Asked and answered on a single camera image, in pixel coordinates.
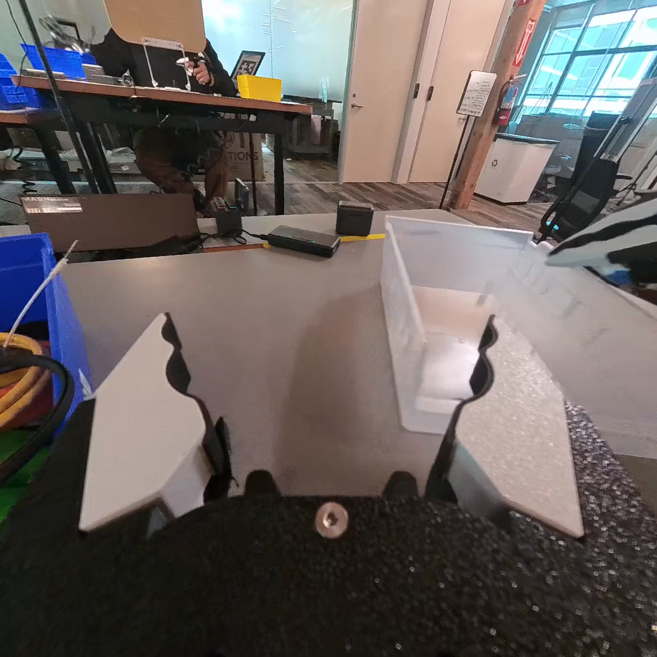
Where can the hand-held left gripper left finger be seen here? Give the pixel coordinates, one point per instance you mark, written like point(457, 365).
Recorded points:
point(133, 436)

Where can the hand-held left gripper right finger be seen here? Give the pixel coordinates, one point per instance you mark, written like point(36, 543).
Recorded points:
point(523, 436)

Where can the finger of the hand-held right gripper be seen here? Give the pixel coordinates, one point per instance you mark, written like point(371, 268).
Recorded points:
point(605, 249)
point(631, 218)

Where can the clear plastic storage bin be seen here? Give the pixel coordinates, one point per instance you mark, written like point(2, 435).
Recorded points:
point(436, 256)

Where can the large blue plastic bin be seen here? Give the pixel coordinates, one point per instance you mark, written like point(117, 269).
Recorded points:
point(25, 272)

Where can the black office chair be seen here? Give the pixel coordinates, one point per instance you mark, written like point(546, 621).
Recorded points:
point(590, 190)

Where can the white board on easel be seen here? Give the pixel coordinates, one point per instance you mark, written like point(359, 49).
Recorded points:
point(631, 118)

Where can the fire extinguisher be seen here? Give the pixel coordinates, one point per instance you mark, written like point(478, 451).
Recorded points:
point(505, 102)

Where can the paper notice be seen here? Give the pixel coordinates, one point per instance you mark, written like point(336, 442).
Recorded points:
point(476, 93)

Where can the dark flat box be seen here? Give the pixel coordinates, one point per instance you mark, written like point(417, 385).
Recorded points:
point(113, 220)

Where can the black charging case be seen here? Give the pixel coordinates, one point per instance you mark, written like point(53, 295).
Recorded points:
point(228, 215)

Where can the black adapter cube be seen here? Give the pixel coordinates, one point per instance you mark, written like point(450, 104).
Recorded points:
point(354, 218)

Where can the black power bank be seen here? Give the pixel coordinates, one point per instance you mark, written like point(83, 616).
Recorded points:
point(303, 241)

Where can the white double doors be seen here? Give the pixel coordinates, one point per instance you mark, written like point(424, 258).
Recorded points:
point(390, 92)

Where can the cardboard box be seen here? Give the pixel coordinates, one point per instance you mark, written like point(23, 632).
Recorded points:
point(244, 156)

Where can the black light stand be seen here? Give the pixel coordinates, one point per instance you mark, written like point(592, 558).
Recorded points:
point(56, 92)

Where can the yellow box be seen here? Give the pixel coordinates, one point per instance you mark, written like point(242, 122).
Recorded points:
point(259, 88)

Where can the flat blue plastic bin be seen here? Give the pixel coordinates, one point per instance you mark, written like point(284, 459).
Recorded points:
point(56, 61)

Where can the wooden panel on white stand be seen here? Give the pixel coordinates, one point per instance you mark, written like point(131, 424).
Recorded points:
point(154, 20)

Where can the wooden support post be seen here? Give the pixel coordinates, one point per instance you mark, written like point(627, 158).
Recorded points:
point(492, 143)

